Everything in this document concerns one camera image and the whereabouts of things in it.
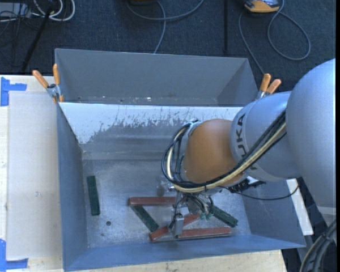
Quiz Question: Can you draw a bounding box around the red-brown flat block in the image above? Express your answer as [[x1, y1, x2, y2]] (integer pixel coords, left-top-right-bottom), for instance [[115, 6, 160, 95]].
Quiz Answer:
[[148, 212, 201, 242], [127, 195, 179, 207], [175, 227, 233, 240]]

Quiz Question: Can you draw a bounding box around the dark green flat block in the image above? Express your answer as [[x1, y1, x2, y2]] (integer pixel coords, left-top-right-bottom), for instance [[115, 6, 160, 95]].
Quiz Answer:
[[130, 205, 160, 233], [86, 175, 101, 216], [210, 205, 239, 228]]

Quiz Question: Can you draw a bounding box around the grey metal bin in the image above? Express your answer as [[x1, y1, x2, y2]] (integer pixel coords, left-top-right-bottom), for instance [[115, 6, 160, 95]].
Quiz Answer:
[[54, 48, 307, 272]]

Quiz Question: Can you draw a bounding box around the pale flat board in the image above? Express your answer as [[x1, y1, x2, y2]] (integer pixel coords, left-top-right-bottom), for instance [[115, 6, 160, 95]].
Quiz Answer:
[[6, 91, 63, 262]]

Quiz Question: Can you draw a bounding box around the black cylinder on white bracket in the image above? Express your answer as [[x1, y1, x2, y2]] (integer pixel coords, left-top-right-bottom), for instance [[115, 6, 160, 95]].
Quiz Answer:
[[228, 178, 266, 194]]

